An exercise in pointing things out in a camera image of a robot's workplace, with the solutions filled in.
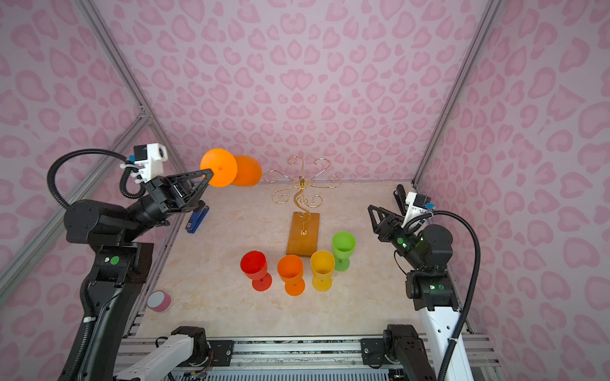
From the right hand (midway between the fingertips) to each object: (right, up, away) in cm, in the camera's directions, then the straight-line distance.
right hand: (372, 206), depth 63 cm
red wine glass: (-34, -19, +14) cm, 42 cm away
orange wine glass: (-23, -21, +17) cm, 36 cm away
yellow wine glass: (-12, -20, +20) cm, 31 cm away
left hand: (-34, +6, -18) cm, 39 cm away
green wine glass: (-4, -14, +25) cm, 29 cm away
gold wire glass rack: (-19, +8, +15) cm, 26 cm away
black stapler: (+26, +5, +51) cm, 57 cm away
